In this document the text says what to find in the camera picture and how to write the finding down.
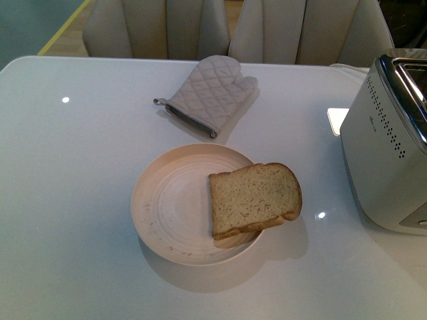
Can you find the slice of brown bread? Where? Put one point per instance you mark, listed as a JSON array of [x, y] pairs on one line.
[[253, 198]]

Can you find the cream round plate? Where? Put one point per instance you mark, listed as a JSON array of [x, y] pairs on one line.
[[171, 211]]

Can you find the white and chrome toaster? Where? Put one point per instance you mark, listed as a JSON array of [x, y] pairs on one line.
[[384, 141]]

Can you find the grey quilted oven mitt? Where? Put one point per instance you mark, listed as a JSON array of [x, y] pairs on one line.
[[211, 94]]

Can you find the beige chair left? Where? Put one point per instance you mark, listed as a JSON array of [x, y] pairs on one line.
[[179, 30]]

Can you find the beige chair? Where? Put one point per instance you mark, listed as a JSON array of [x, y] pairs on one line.
[[312, 32], [179, 30]]

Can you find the beige chair right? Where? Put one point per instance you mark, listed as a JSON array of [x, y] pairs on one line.
[[312, 32]]

